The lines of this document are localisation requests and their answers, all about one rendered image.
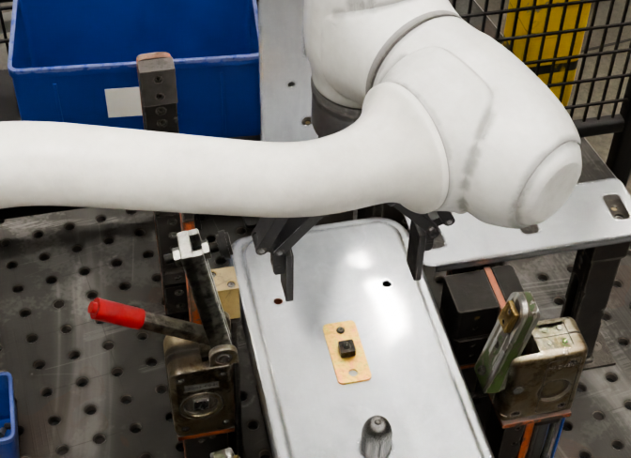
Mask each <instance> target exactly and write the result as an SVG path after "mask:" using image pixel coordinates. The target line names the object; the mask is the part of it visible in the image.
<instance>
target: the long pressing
mask: <svg viewBox="0 0 631 458"><path fill-rule="evenodd" d="M408 238H409V233H408V231H407V229H406V228H405V227H404V226H403V225H401V224H400V223H399V222H397V221H394V220H391V219H387V218H383V217H372V218H364V219H358V220H352V221H340V222H334V223H327V224H320V225H315V226H314V227H312V228H311V229H310V230H309V231H308V232H307V233H306V234H305V235H304V236H303V237H302V238H301V239H300V240H299V241H298V242H297V243H296V244H295V245H294V246H293V247H292V248H291V249H292V252H293V255H294V291H293V300H292V301H288V302H286V301H285V295H284V291H283V287H282V284H281V274H279V275H275V274H274V273H273V270H272V266H271V262H270V252H267V253H265V254H263V255H258V254H257V253H256V252H255V248H254V242H253V238H252V236H248V237H242V238H239V239H237V240H236V241H234V243H233V244H232V245H231V246H232V250H233V255H231V258H230V259H228V263H229V266H230V267H234V268H235V271H236V276H237V280H238V284H239V307H240V318H241V322H242V325H243V330H244V334H245V338H246V343H247V346H248V350H249V355H250V359H251V363H252V367H253V371H254V379H255V383H256V387H257V391H258V395H259V400H260V404H261V407H262V412H263V416H264V420H265V424H266V428H267V432H268V437H269V443H270V448H271V452H272V456H273V458H365V457H364V456H363V455H362V453H361V451H360V444H361V436H362V426H363V425H364V423H365V422H366V421H367V420H368V419H369V418H370V417H372V416H375V415H380V416H383V417H384V418H386V419H387V420H388V421H389V423H390V425H391V426H392V444H391V453H390V454H389V456H388V457H387V458H495V457H494V454H493V452H492V450H491V448H490V445H489V442H488V440H487V437H486V434H485V430H484V428H483V425H482V423H481V421H480V418H479V415H478V413H477V410H476V408H475V405H474V402H473V401H472V398H471V395H470V393H469V389H468V386H467V383H466V381H465V378H464V375H463V374H462V371H461V369H460V366H459V363H458V361H457V358H456V355H455V353H454V350H453V347H452V344H451V342H450V339H449V336H448V334H447V331H446V329H445V327H444V324H443V322H442V319H441V316H440V314H439V310H438V307H437V304H436V302H435V300H434V297H433V295H432V292H431V290H430V287H429V284H428V282H427V279H426V277H425V275H424V272H423V271H422V278H421V280H420V281H415V282H414V281H413V278H412V276H411V273H410V270H409V268H408V263H407V254H408ZM384 282H390V283H391V286H389V287H386V286H384V285H383V283H384ZM276 298H280V299H281V300H282V301H283V302H282V303H281V304H275V303H274V300H275V299H276ZM348 320H352V321H354V322H355V323H356V326H357V329H358V332H359V335H360V338H361V341H362V347H363V350H364V353H365V356H366V358H367V362H368V365H369V368H370V371H371V374H372V377H371V379H370V380H368V381H363V382H358V383H352V384H346V385H341V384H339V383H338V382H337V378H336V375H335V371H334V369H333V365H332V362H331V356H330V352H329V349H328V346H327V343H326V339H325V336H324V332H323V326H324V325H326V324H330V323H337V322H343V321H348Z"/></svg>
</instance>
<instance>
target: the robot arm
mask: <svg viewBox="0 0 631 458"><path fill-rule="evenodd" d="M303 32H304V43H305V52H306V55H307V58H308V61H309V63H310V66H311V70H312V76H311V89H312V110H311V120H312V125H313V128H314V130H315V133H316V134H317V135H318V139H314V140H308V141H301V142H284V143H282V142H258V141H248V140H238V139H228V138H218V137H208V136H199V135H190V134H180V133H171V132H161V131H152V130H134V129H124V128H115V127H105V126H96V125H86V124H75V123H64V122H49V121H3V122H0V209H1V208H8V207H16V206H80V207H97V208H113V209H129V210H145V211H161V212H177V213H193V214H209V215H225V216H242V217H261V219H260V220H259V222H258V223H257V225H256V227H255V228H254V230H253V231H252V238H253V242H254V248H255V252H256V253H257V254H258V255H263V254H265V253H267V252H270V262H271V266H272V270H273V273H274V274H275V275H279V274H281V284H282V287H283V291H284V295H285V301H286V302H288V301H292V300H293V291H294V255H293V252H292V249H291V248H292V247H293V246H294V245H295V244H296V243H297V242H298V241H299V240H300V239H301V238H302V237H303V236H304V235H305V234H306V233H307V232H308V231H309V230H310V229H311V228H312V227H314V226H315V225H316V224H317V223H318V222H319V221H320V220H321V219H322V218H323V217H324V216H330V214H335V213H341V212H346V211H350V210H355V209H359V208H364V207H368V206H374V205H379V204H384V203H386V204H387V205H389V206H394V207H395V208H396V209H398V210H399V211H400V212H401V213H403V214H404V215H405V216H407V217H408V218H409V219H410V220H411V221H410V229H409V238H408V254H407V263H408V268H409V270H410V273H411V276H412V278H413V281H414V282H415V281H420V280H421V278H422V271H423V257H424V252H426V251H431V249H432V248H433V243H434V238H436V237H438V236H439V229H438V227H439V226H440V225H442V224H444V225H446V226H450V225H452V224H454V222H455V219H454V215H453V213H452V212H454V213H457V214H465V213H467V212H468V213H469V214H470V215H472V216H473V217H475V218H476V219H477V220H479V221H482V222H485V223H488V224H492V225H496V226H500V227H506V228H514V229H521V228H525V227H528V226H531V225H534V224H538V223H541V222H543V221H545V220H547V219H548V218H550V217H551V216H552V215H554V214H555V213H556V212H557V211H558V210H559V209H560V208H561V207H562V206H563V205H564V203H565V202H566V201H567V199H568V198H569V197H570V195H571V194H572V192H573V190H574V188H575V186H576V184H577V182H578V179H579V177H580V174H581V169H582V159H581V151H580V145H581V142H580V138H579V135H578V132H577V128H576V126H575V124H574V122H573V121H572V119H571V117H570V115H569V114H568V113H567V111H566V110H565V108H564V107H563V105H562V104H561V102H560V101H559V100H558V99H557V97H556V96H555V95H554V94H553V93H552V91H551V90H550V89H549V88H548V87H547V86H546V85H545V84H544V83H543V82H542V81H541V80H540V79H539V78H538V77H537V76H536V75H535V74H534V73H533V72H532V71H531V70H530V69H529V68H528V67H527V66H526V65H525V64H524V63H523V62H521V61H520V60H519V59H518V58H517V57H516V56H515V55H514V54H512V53H511V52H510V51H509V50H507V49H506V48H505V47H503V46H502V45H501V44H499V43H498V42H497V41H496V40H494V39H493V38H492V37H490V36H489V35H487V34H485V33H483V32H480V31H478V30H477V29H475V28H474V27H472V26H471V25H470V24H468V23H467V22H465V21H464V20H463V19H462V18H461V17H460V16H459V15H458V14H457V12H456V11H455V10H454V8H453V6H452V5H451V3H450V2H449V0H304V9H303Z"/></svg>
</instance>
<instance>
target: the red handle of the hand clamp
mask: <svg viewBox="0 0 631 458"><path fill-rule="evenodd" d="M88 313H90V317H91V319H94V320H98V321H101V322H106V323H110V324H114V325H119V326H122V327H126V328H134V329H144V330H148V331H153V332H157V333H160V334H164V335H169V336H173V337H177V338H180V339H185V340H189V341H193V342H197V343H201V344H207V345H209V343H208V338H207V335H206V333H205V330H204V327H203V325H200V324H196V323H193V322H188V321H184V320H180V319H176V318H173V317H169V316H165V315H161V314H157V313H151V312H147V311H145V310H144V309H141V308H137V307H133V306H130V305H126V304H122V303H118V302H114V301H111V300H107V299H103V298H95V299H94V301H91V302H90V303H89V305H88Z"/></svg>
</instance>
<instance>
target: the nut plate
mask: <svg viewBox="0 0 631 458"><path fill-rule="evenodd" d="M339 327H342V328H344V331H345V332H344V333H342V334H340V333H337V332H336V330H337V329H338V328H339ZM323 332H324V336H325V339H326V343H327V346H328V349H329V352H330V356H331V362H332V365H333V369H334V371H335V375H336V378H337V382H338V383H339V384H341V385H346V384H352V383H358V382H363V381H368V380H370V379H371V377H372V374H371V371H370V368H369V365H368V362H367V358H366V356H365V353H364V350H363V347H362V341H361V338H360V335H359V332H358V329H357V326H356V323H355V322H354V321H352V320H348V321H343V322H337V323H330V324H326V325H324V326H323ZM346 342H349V343H350V348H349V349H344V344H345V343H346ZM350 371H356V372H357V373H358V374H357V375H355V376H351V375H350V374H349V372H350Z"/></svg>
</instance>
